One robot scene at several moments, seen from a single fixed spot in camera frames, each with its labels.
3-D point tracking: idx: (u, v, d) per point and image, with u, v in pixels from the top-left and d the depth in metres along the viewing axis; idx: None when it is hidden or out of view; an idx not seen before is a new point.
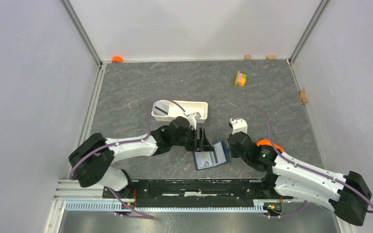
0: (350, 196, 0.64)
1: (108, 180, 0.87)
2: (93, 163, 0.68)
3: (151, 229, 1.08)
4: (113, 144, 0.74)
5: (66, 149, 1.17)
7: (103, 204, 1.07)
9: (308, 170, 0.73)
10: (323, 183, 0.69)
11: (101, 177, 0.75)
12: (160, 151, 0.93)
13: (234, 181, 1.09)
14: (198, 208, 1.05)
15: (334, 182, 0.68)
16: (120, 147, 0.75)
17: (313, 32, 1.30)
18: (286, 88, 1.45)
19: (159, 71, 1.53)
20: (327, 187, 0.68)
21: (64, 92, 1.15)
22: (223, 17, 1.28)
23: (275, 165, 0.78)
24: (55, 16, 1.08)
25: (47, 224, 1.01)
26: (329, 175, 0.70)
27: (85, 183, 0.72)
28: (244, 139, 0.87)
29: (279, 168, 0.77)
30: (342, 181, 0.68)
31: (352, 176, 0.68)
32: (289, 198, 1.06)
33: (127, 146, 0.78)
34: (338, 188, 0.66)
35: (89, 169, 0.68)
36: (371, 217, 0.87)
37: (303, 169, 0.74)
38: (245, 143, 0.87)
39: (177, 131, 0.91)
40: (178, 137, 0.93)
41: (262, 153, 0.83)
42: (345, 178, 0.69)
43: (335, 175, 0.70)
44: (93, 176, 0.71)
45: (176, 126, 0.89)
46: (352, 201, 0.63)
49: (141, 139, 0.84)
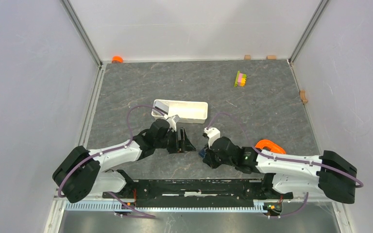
0: (326, 174, 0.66)
1: (105, 185, 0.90)
2: (81, 176, 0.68)
3: (151, 229, 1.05)
4: (97, 154, 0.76)
5: (66, 149, 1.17)
7: (103, 204, 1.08)
9: (286, 160, 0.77)
10: (303, 169, 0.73)
11: (90, 189, 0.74)
12: (144, 154, 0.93)
13: (234, 181, 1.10)
14: (197, 208, 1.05)
15: (312, 165, 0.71)
16: (104, 157, 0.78)
17: (313, 32, 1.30)
18: (286, 88, 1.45)
19: (159, 70, 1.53)
20: (307, 173, 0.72)
21: (64, 92, 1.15)
22: (223, 17, 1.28)
23: (257, 164, 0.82)
24: (55, 17, 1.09)
25: (47, 224, 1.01)
26: (306, 160, 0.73)
27: (75, 198, 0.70)
28: (227, 144, 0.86)
29: (263, 165, 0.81)
30: (318, 162, 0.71)
31: (326, 154, 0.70)
32: (289, 198, 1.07)
33: (110, 155, 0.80)
34: (315, 171, 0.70)
35: (77, 183, 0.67)
36: (372, 217, 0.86)
37: (282, 160, 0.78)
38: (229, 150, 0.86)
39: (158, 133, 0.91)
40: (161, 138, 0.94)
41: (245, 156, 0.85)
42: (321, 158, 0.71)
43: (311, 159, 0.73)
44: (81, 190, 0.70)
45: (157, 127, 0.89)
46: (330, 179, 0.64)
49: (124, 146, 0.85)
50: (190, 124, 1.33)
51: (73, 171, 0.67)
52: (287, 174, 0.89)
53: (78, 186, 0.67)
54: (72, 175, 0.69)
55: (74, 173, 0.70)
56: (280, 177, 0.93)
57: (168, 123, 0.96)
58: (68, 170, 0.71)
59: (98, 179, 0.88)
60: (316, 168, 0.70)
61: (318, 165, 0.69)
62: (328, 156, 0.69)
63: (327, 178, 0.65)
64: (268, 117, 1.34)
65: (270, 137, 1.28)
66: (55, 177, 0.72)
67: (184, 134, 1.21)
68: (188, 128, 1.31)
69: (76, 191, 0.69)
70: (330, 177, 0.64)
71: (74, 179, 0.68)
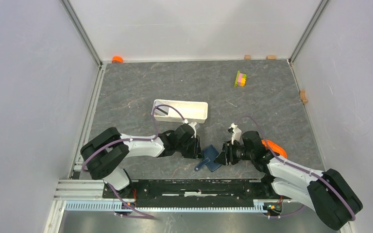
0: (319, 185, 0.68)
1: (113, 176, 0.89)
2: (106, 156, 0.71)
3: (151, 229, 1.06)
4: (127, 139, 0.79)
5: (66, 149, 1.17)
7: (103, 204, 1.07)
9: (293, 166, 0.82)
10: (301, 176, 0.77)
11: (111, 172, 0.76)
12: (164, 153, 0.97)
13: (234, 181, 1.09)
14: (198, 208, 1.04)
15: (311, 175, 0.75)
16: (133, 143, 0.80)
17: (313, 32, 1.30)
18: (286, 88, 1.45)
19: (159, 71, 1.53)
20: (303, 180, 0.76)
21: (64, 92, 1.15)
22: (223, 17, 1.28)
23: (269, 163, 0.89)
24: (55, 16, 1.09)
25: (47, 224, 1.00)
26: (307, 169, 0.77)
27: (96, 176, 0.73)
28: (256, 138, 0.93)
29: (272, 164, 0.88)
30: (318, 174, 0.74)
31: (328, 171, 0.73)
32: (289, 198, 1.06)
33: (138, 144, 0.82)
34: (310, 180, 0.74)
35: (102, 161, 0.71)
36: (372, 218, 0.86)
37: (289, 166, 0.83)
38: (256, 143, 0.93)
39: (182, 137, 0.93)
40: (182, 142, 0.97)
41: (265, 156, 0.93)
42: (323, 173, 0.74)
43: (313, 170, 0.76)
44: (103, 170, 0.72)
45: (183, 131, 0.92)
46: (317, 188, 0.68)
49: (151, 139, 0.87)
50: None
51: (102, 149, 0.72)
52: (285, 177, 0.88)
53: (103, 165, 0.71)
54: (98, 154, 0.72)
55: (101, 153, 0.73)
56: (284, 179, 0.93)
57: (194, 130, 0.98)
58: (96, 147, 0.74)
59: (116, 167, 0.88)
60: (313, 178, 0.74)
61: (316, 177, 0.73)
62: (330, 173, 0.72)
63: (316, 188, 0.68)
64: (268, 117, 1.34)
65: (270, 137, 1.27)
66: (82, 151, 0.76)
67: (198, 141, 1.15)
68: None
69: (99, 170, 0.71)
70: (320, 188, 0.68)
71: (99, 158, 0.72)
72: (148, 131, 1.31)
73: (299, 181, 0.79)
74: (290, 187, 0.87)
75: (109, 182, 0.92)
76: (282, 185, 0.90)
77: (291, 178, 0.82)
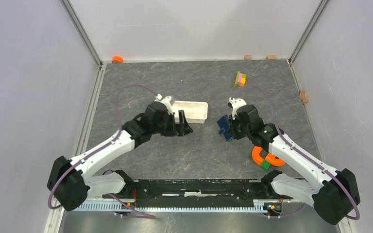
0: (331, 186, 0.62)
1: (102, 188, 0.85)
2: (71, 182, 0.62)
3: (151, 229, 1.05)
4: (79, 162, 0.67)
5: (65, 149, 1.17)
7: (103, 204, 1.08)
9: (302, 156, 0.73)
10: (313, 170, 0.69)
11: (85, 195, 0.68)
12: (141, 141, 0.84)
13: (234, 182, 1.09)
14: (197, 208, 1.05)
15: (323, 173, 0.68)
16: (88, 163, 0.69)
17: (313, 32, 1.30)
18: (286, 88, 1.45)
19: (159, 70, 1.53)
20: (313, 175, 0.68)
21: (64, 92, 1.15)
22: (223, 17, 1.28)
23: (272, 141, 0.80)
24: (55, 16, 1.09)
25: (47, 224, 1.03)
26: (321, 166, 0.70)
27: (69, 208, 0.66)
28: (252, 110, 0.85)
29: (277, 145, 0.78)
30: (332, 174, 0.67)
31: (344, 171, 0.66)
32: (289, 198, 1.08)
33: (96, 158, 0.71)
34: (324, 179, 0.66)
35: (68, 195, 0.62)
36: None
37: (297, 154, 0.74)
38: (252, 116, 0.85)
39: (155, 117, 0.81)
40: (157, 123, 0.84)
41: (264, 129, 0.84)
42: (336, 172, 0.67)
43: (326, 168, 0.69)
44: (75, 198, 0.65)
45: (152, 110, 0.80)
46: (330, 191, 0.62)
49: (111, 141, 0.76)
50: (190, 124, 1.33)
51: (62, 178, 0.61)
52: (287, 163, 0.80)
53: (71, 195, 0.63)
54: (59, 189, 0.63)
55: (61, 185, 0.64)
56: (283, 178, 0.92)
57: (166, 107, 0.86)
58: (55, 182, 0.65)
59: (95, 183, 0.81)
60: (327, 177, 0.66)
61: (330, 176, 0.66)
62: (345, 173, 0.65)
63: (330, 189, 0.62)
64: (268, 117, 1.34)
65: None
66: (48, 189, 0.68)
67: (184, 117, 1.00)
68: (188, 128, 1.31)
69: (70, 200, 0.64)
70: (332, 190, 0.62)
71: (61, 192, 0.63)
72: None
73: (306, 174, 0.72)
74: (289, 186, 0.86)
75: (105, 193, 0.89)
76: (281, 184, 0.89)
77: (297, 168, 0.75)
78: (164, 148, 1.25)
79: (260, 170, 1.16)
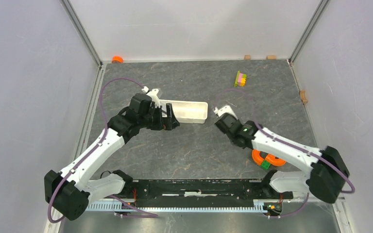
0: (320, 167, 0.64)
1: (103, 191, 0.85)
2: (65, 194, 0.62)
3: (151, 229, 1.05)
4: (70, 172, 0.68)
5: (65, 149, 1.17)
7: (103, 204, 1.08)
9: (285, 144, 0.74)
10: (298, 156, 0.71)
11: (87, 202, 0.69)
12: (130, 134, 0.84)
13: (234, 181, 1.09)
14: (198, 208, 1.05)
15: (309, 156, 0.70)
16: (78, 171, 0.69)
17: (313, 32, 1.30)
18: (286, 88, 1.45)
19: (159, 70, 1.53)
20: (301, 160, 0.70)
21: (64, 92, 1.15)
22: (223, 17, 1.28)
23: (255, 139, 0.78)
24: (55, 16, 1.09)
25: (47, 224, 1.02)
26: (305, 149, 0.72)
27: (75, 217, 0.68)
28: (226, 116, 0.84)
29: (260, 141, 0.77)
30: (317, 154, 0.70)
31: (326, 149, 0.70)
32: (289, 198, 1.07)
33: (87, 163, 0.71)
34: (311, 161, 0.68)
35: (68, 206, 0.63)
36: None
37: (281, 143, 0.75)
38: (228, 122, 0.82)
39: (141, 109, 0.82)
40: (143, 115, 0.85)
41: (244, 128, 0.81)
42: (321, 152, 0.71)
43: (310, 150, 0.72)
44: (76, 207, 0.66)
45: (137, 102, 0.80)
46: (320, 172, 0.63)
49: (98, 144, 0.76)
50: (190, 124, 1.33)
51: (56, 191, 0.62)
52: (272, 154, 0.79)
53: (71, 205, 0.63)
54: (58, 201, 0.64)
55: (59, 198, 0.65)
56: (279, 174, 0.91)
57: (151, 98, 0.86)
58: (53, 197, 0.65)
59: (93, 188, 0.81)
60: (313, 159, 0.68)
61: (316, 157, 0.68)
62: (328, 151, 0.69)
63: (319, 170, 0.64)
64: (268, 117, 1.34)
65: None
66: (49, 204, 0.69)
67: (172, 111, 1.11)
68: (188, 128, 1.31)
69: (72, 210, 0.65)
70: (322, 170, 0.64)
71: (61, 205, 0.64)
72: (148, 131, 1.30)
73: (294, 161, 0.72)
74: (285, 180, 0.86)
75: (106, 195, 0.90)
76: (279, 181, 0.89)
77: (283, 157, 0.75)
78: (164, 148, 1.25)
79: (260, 170, 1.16)
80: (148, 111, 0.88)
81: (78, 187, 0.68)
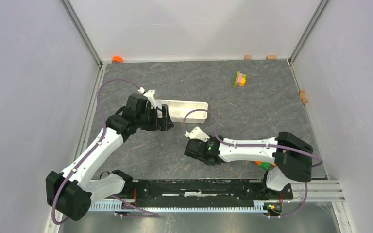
0: (281, 155, 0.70)
1: (105, 190, 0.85)
2: (69, 194, 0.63)
3: (151, 229, 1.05)
4: (71, 173, 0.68)
5: (66, 149, 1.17)
7: (103, 204, 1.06)
9: (245, 145, 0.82)
10: (261, 151, 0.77)
11: (90, 201, 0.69)
12: (128, 133, 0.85)
13: (234, 182, 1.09)
14: (198, 208, 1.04)
15: (268, 147, 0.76)
16: (80, 170, 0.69)
17: (313, 32, 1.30)
18: (286, 88, 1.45)
19: (159, 71, 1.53)
20: (264, 154, 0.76)
21: (64, 92, 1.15)
22: (223, 17, 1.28)
23: (220, 152, 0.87)
24: (56, 16, 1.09)
25: (47, 224, 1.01)
26: (263, 143, 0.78)
27: (78, 218, 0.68)
28: (190, 142, 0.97)
29: (224, 153, 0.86)
30: (274, 143, 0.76)
31: (279, 136, 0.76)
32: (289, 198, 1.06)
33: (88, 163, 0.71)
34: (272, 152, 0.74)
35: (72, 206, 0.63)
36: None
37: (242, 146, 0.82)
38: (193, 147, 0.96)
39: (137, 108, 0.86)
40: (140, 114, 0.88)
41: (209, 146, 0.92)
42: (277, 140, 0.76)
43: (267, 141, 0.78)
44: (80, 207, 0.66)
45: (134, 100, 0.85)
46: (284, 159, 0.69)
49: (98, 142, 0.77)
50: (190, 124, 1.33)
51: (59, 192, 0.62)
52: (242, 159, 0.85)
53: (74, 205, 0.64)
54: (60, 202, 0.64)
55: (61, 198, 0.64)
56: (269, 174, 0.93)
57: (147, 97, 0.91)
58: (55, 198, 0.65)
59: (95, 187, 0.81)
60: (273, 149, 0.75)
61: (275, 147, 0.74)
62: (281, 137, 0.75)
63: (282, 159, 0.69)
64: (268, 116, 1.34)
65: (270, 137, 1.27)
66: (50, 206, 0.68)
67: (167, 112, 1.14)
68: (188, 128, 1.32)
69: (76, 209, 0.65)
70: (284, 158, 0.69)
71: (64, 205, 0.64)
72: (148, 131, 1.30)
73: (260, 158, 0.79)
74: (275, 177, 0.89)
75: (107, 195, 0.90)
76: (270, 181, 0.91)
77: (251, 157, 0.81)
78: (164, 148, 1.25)
79: (260, 170, 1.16)
80: (144, 111, 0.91)
81: (81, 186, 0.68)
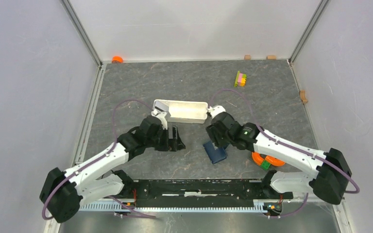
0: (326, 171, 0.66)
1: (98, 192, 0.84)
2: (63, 194, 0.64)
3: (151, 229, 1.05)
4: (73, 174, 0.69)
5: (65, 149, 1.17)
7: (103, 204, 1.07)
9: (291, 147, 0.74)
10: (304, 160, 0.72)
11: (78, 207, 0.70)
12: (135, 153, 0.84)
13: (234, 181, 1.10)
14: (197, 208, 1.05)
15: (314, 159, 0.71)
16: (81, 175, 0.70)
17: (313, 33, 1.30)
18: (286, 88, 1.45)
19: (159, 71, 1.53)
20: (307, 164, 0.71)
21: (64, 92, 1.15)
22: (223, 17, 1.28)
23: (256, 141, 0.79)
24: (56, 17, 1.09)
25: (47, 224, 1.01)
26: (310, 152, 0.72)
27: (61, 221, 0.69)
28: (225, 117, 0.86)
29: (262, 144, 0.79)
30: (322, 158, 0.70)
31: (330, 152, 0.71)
32: (289, 198, 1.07)
33: (91, 171, 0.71)
34: (316, 165, 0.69)
35: (61, 208, 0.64)
36: None
37: (284, 147, 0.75)
38: (227, 122, 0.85)
39: (150, 130, 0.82)
40: (151, 136, 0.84)
41: (244, 130, 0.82)
42: (325, 155, 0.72)
43: (315, 153, 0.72)
44: (67, 210, 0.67)
45: (148, 124, 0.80)
46: (327, 176, 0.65)
49: (105, 154, 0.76)
50: (190, 124, 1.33)
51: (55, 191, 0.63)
52: (278, 156, 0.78)
53: (63, 208, 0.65)
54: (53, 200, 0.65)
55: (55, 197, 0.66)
56: (279, 175, 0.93)
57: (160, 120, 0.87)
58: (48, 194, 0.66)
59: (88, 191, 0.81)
60: (319, 162, 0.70)
61: (321, 160, 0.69)
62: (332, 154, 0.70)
63: (326, 174, 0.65)
64: (268, 117, 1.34)
65: None
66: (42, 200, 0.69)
67: (178, 132, 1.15)
68: (188, 128, 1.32)
69: (63, 212, 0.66)
70: (329, 174, 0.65)
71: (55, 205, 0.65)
72: None
73: (297, 165, 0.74)
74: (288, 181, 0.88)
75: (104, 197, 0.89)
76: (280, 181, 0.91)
77: (285, 158, 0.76)
78: None
79: (260, 170, 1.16)
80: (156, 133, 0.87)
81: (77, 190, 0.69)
